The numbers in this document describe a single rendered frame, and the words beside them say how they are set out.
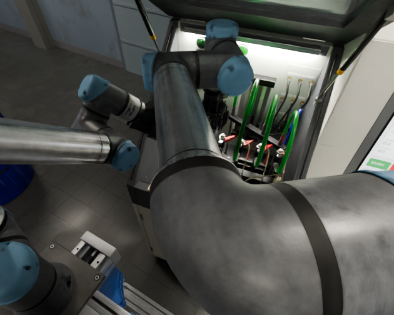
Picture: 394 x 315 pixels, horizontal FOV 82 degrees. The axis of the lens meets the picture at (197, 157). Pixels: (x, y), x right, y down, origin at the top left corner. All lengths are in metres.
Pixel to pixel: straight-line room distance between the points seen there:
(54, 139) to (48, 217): 1.86
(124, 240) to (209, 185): 1.83
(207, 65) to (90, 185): 2.01
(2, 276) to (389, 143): 1.13
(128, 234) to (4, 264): 1.40
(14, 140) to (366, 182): 0.45
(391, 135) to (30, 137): 0.99
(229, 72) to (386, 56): 0.55
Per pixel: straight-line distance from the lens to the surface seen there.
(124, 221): 2.06
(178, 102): 0.31
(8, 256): 0.68
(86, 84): 0.66
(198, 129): 0.26
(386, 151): 1.02
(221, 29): 0.56
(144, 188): 1.03
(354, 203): 0.20
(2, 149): 0.45
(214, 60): 0.48
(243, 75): 0.47
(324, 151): 0.98
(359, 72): 0.90
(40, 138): 0.47
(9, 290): 0.66
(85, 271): 0.84
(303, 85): 1.12
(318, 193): 0.19
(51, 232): 2.23
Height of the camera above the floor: 1.79
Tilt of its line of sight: 48 degrees down
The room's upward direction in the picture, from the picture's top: 3 degrees clockwise
